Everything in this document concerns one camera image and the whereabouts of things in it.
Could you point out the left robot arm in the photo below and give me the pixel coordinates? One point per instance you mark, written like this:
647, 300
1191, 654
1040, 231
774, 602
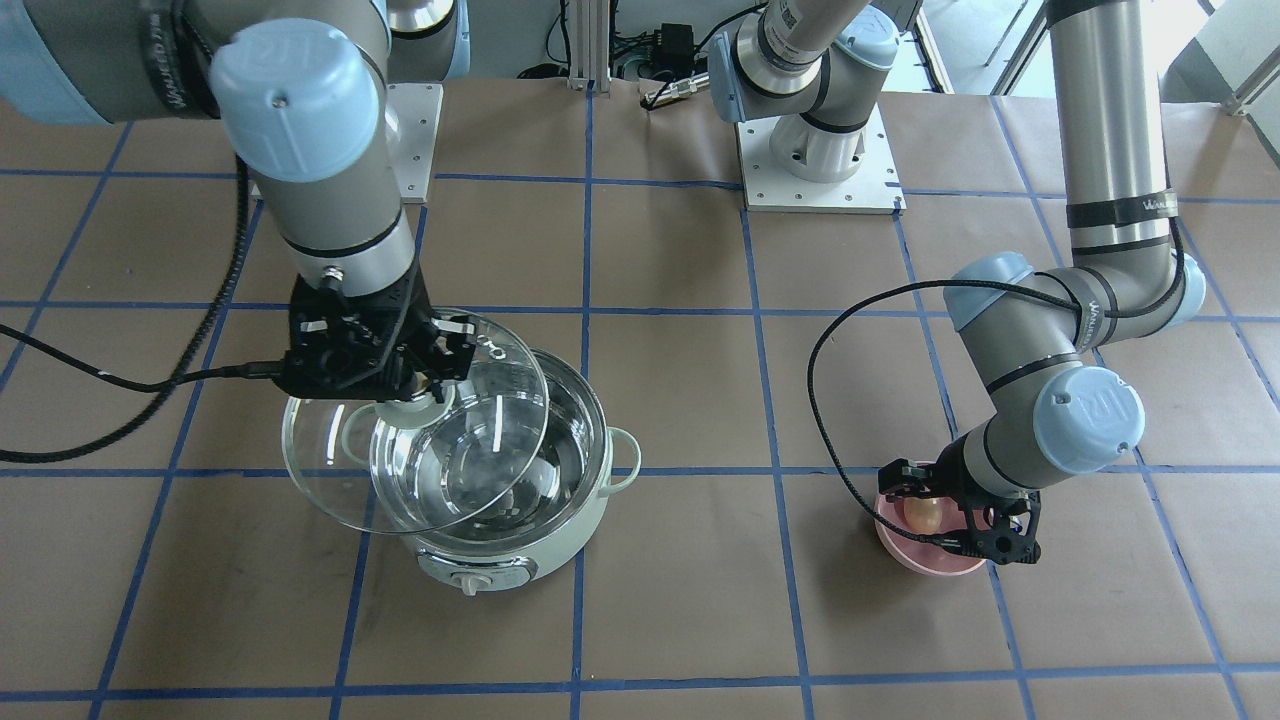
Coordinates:
816, 68

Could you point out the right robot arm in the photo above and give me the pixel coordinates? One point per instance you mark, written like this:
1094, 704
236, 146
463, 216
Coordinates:
301, 89

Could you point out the pink bowl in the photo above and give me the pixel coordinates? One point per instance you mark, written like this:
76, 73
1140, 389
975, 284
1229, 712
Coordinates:
924, 558

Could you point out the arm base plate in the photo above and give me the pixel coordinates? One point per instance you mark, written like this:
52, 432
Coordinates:
789, 166
412, 116

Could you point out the brown egg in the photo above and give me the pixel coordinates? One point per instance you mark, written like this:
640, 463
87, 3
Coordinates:
923, 516

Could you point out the glass pot lid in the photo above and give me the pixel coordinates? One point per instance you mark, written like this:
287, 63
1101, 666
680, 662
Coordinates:
406, 467

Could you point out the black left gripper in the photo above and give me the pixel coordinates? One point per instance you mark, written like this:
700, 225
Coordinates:
958, 480

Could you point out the mint green electric pot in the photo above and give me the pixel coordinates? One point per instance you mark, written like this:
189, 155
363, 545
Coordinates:
545, 528

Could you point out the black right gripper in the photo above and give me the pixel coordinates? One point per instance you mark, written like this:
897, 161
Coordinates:
449, 345

